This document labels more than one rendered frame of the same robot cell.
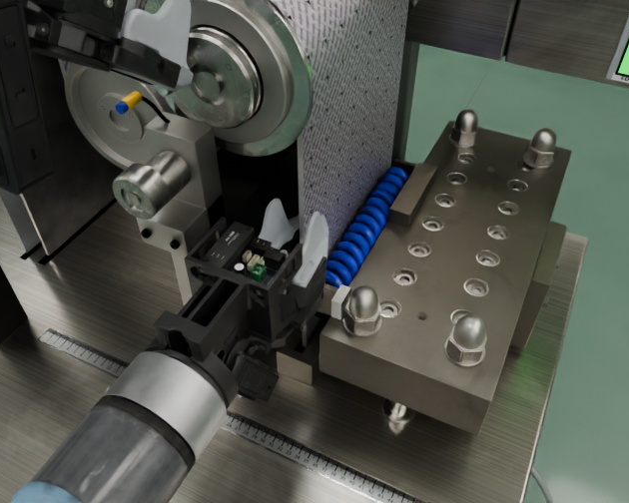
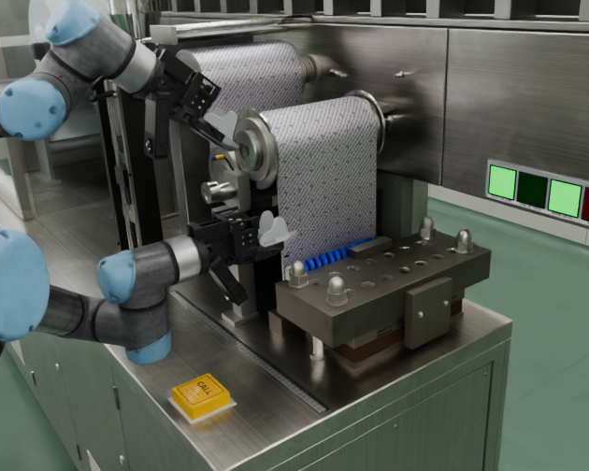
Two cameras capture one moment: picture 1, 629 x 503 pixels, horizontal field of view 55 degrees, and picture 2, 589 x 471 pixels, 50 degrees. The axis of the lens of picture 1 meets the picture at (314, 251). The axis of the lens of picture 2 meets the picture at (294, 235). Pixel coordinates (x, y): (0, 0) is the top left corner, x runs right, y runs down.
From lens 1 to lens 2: 0.75 m
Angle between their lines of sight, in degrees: 33
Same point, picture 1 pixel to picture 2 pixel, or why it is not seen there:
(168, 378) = (180, 239)
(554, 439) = not seen: outside the picture
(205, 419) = (188, 258)
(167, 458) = (166, 260)
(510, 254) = (400, 278)
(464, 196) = (401, 255)
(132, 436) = (159, 248)
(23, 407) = not seen: hidden behind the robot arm
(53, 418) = not seen: hidden behind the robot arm
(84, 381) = (178, 310)
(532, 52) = (452, 181)
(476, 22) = (426, 164)
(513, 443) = (371, 383)
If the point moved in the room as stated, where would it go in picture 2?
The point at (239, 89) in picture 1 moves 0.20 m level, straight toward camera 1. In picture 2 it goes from (251, 152) to (199, 186)
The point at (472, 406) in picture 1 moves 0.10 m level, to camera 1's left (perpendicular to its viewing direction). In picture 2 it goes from (326, 322) to (273, 311)
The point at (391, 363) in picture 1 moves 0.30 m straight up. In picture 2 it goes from (298, 297) to (290, 123)
